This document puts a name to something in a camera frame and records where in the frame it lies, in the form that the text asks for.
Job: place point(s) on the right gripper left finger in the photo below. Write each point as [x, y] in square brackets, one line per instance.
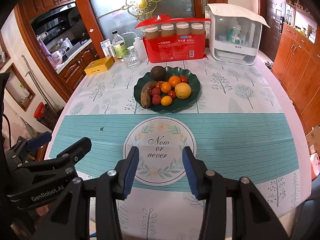
[68, 218]

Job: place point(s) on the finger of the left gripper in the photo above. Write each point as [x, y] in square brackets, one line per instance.
[24, 147]
[63, 164]

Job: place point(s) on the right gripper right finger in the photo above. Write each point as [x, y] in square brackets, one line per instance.
[252, 217]

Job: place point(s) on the dark red wrinkled fruit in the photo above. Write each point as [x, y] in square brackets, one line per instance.
[156, 100]

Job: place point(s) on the small yellow-orange kumquat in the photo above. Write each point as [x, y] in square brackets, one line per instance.
[166, 101]

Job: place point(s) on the brown avocado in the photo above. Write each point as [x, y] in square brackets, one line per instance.
[158, 73]

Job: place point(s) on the orange tangerine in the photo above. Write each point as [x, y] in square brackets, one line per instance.
[174, 80]

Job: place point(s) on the small orange-red fruit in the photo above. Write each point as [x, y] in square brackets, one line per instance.
[166, 87]

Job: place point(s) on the red cherry tomato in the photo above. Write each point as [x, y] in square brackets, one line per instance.
[172, 94]

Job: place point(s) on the red round container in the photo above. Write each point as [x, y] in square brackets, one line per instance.
[40, 110]

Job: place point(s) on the tree print tablecloth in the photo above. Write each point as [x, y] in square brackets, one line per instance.
[242, 124]

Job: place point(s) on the overripe brown banana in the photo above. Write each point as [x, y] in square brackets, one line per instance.
[145, 96]

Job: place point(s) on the yellow tin box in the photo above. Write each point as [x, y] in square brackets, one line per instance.
[99, 66]

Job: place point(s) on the dark red fruit on plate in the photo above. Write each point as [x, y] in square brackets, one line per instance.
[155, 91]

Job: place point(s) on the small red tomato left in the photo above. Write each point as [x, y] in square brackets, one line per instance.
[158, 85]

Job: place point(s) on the small red tomato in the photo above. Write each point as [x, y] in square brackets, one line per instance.
[158, 85]
[184, 79]

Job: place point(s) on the small silver can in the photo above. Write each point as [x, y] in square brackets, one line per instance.
[112, 52]

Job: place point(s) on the white blue carton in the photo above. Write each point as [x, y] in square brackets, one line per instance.
[104, 45]

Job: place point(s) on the clear drinking glass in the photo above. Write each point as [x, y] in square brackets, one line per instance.
[131, 58]

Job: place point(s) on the dark green scalloped plate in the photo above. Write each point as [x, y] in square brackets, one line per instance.
[177, 104]

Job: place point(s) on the clear bottle green label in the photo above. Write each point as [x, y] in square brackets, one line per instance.
[119, 45]

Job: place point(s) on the large yellow orange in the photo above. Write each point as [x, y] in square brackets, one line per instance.
[182, 90]

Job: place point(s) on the white squeeze wash bottle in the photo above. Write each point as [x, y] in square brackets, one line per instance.
[138, 45]

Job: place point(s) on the small red tomato right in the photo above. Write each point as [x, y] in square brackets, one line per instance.
[184, 79]

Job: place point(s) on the red paper cup package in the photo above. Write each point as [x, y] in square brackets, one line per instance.
[169, 39]

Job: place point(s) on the frosted glass door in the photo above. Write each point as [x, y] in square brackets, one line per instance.
[124, 15]

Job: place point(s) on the white countertop sterilizer cabinet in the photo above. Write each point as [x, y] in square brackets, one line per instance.
[235, 33]

